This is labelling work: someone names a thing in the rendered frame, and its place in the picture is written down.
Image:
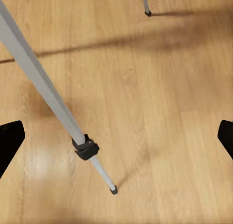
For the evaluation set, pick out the camera tripod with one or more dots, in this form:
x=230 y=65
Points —
x=19 y=48

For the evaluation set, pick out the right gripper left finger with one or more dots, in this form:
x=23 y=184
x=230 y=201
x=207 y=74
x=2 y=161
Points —
x=11 y=137

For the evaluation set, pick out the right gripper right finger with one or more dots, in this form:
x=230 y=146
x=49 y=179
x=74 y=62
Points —
x=225 y=135

